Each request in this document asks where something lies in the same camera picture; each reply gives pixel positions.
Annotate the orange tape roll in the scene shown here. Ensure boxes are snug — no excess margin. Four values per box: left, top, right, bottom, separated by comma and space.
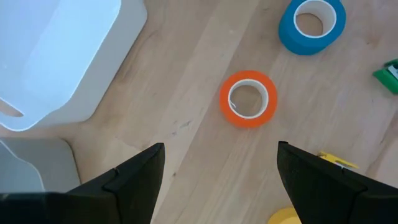
218, 70, 279, 129

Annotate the light grey plastic bin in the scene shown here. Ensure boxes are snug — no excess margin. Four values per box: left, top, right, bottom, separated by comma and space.
0, 138, 81, 194

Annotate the small green stapler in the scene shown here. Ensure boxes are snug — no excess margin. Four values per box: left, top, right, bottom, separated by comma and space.
372, 58, 398, 95

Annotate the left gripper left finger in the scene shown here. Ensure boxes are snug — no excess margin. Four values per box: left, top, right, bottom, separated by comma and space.
0, 142, 165, 224

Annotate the yellow tape roll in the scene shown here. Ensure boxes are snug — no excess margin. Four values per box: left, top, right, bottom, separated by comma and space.
267, 206, 303, 224

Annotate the white plastic bin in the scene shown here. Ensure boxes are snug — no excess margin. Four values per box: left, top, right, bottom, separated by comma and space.
0, 0, 149, 132

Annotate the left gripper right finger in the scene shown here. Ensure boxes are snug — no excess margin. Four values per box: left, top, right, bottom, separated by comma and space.
276, 141, 398, 224

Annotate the blue tape roll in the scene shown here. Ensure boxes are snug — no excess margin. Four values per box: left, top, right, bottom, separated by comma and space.
277, 0, 347, 57

